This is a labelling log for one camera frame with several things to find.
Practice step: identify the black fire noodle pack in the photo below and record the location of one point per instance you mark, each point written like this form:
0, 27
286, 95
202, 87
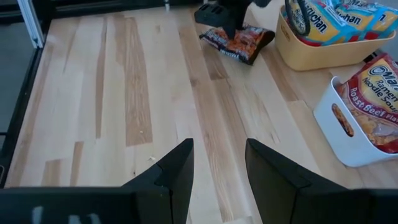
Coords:
245, 45

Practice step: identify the red Maruchan ramen pack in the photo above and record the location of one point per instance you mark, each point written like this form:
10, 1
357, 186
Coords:
376, 102

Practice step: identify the white plastic bin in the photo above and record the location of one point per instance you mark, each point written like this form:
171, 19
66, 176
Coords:
339, 146

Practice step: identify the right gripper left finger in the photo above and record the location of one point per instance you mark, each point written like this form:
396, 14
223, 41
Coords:
161, 199

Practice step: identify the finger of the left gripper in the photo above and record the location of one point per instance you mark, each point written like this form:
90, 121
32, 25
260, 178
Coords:
213, 14
237, 20

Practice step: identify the orange plastic bin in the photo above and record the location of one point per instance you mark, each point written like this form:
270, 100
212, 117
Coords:
326, 56

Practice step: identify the blue Maruchan ramen pack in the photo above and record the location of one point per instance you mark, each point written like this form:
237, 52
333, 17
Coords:
323, 26
367, 18

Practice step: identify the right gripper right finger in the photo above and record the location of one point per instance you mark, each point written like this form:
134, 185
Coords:
280, 199

